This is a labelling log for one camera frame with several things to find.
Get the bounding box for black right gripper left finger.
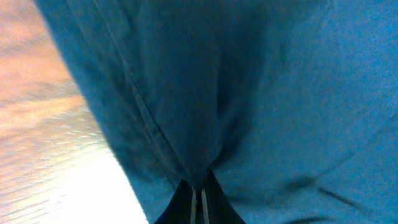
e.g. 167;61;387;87
155;180;197;224

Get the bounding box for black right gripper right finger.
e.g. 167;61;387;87
201;170;246;224

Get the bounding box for navy blue shorts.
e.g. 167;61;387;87
36;0;397;223

